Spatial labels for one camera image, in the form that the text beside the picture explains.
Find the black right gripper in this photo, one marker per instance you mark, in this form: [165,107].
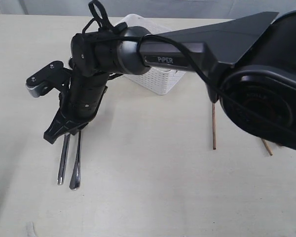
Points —
[79,105]

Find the silver table knife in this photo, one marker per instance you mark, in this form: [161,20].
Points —
[63,159]

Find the silver metal fork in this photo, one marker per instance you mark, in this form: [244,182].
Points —
[76,175]

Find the white perforated plastic basket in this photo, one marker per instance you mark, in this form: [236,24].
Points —
[160,81]

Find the dark wooden chopstick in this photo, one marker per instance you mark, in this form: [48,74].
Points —
[214,127]

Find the light wooden chopstick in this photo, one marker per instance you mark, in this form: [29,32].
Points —
[267,147]

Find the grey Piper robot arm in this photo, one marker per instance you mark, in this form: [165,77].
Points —
[248,65]

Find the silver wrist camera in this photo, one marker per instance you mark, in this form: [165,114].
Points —
[53,75]

